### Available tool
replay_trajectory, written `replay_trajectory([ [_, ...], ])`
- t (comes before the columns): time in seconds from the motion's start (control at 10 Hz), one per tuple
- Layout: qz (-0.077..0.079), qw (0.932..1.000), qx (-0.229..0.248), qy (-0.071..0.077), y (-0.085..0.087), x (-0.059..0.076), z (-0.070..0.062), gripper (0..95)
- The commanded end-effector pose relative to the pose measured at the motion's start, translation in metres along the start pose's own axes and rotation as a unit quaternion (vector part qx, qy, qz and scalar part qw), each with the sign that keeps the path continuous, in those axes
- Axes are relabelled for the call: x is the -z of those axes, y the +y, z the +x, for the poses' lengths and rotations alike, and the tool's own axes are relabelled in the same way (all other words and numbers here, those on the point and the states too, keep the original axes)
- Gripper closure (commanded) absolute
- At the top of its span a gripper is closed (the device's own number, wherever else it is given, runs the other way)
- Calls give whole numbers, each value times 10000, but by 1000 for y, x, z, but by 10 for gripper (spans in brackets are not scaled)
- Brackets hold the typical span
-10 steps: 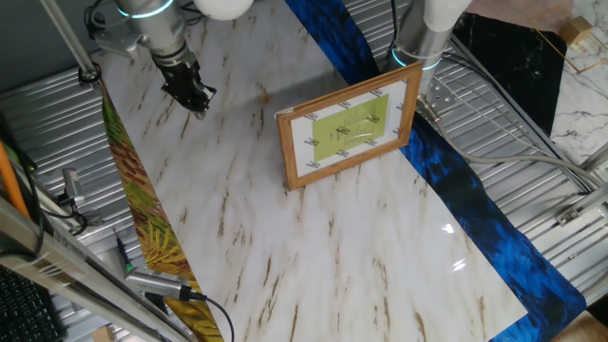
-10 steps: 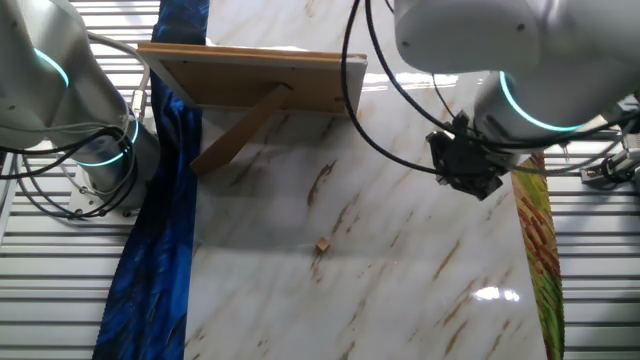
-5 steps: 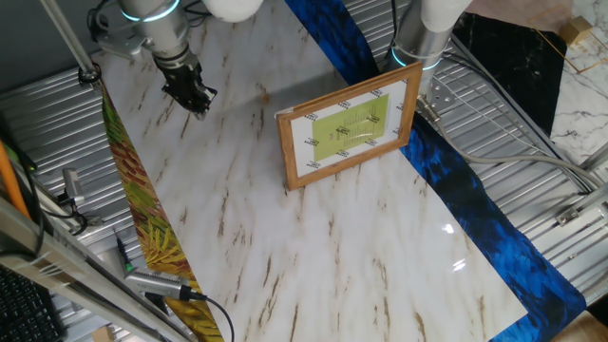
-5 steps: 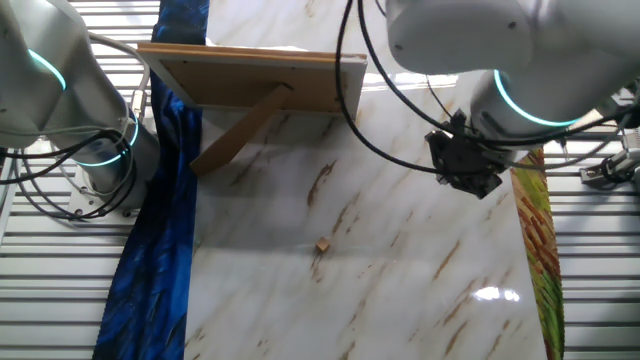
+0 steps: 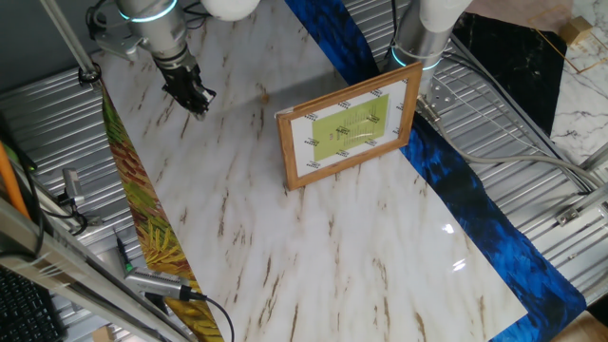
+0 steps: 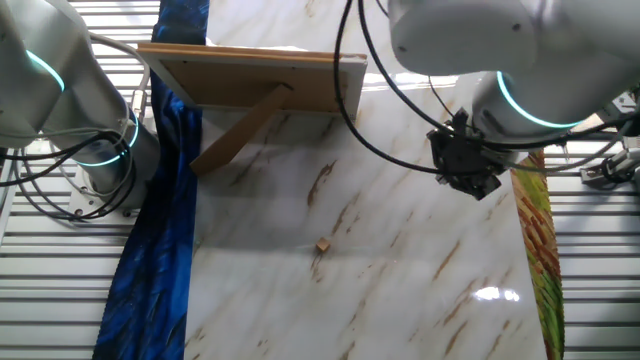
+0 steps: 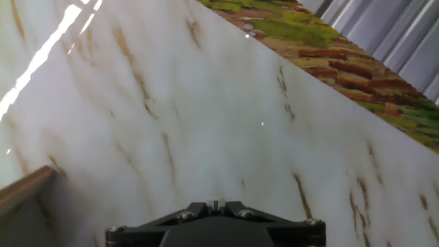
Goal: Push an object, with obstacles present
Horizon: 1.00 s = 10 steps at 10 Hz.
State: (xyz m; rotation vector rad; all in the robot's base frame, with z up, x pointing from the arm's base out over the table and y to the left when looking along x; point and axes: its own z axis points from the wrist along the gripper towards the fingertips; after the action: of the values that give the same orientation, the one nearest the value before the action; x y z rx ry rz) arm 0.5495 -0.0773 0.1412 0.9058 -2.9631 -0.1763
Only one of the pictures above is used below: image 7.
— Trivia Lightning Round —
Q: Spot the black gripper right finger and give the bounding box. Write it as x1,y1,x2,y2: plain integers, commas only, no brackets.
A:
217,200,326,247

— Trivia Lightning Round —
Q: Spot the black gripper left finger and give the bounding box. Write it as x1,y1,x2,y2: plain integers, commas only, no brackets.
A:
105,200,217,247

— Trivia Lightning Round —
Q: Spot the white marble pattern sheet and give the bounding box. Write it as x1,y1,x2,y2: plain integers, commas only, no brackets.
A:
0,0,439,247

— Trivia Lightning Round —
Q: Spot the yellow green painted mat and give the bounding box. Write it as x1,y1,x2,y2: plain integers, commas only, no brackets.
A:
197,0,439,154

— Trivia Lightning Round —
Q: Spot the wooden picture frame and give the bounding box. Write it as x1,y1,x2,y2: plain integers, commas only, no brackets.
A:
0,165,59,247

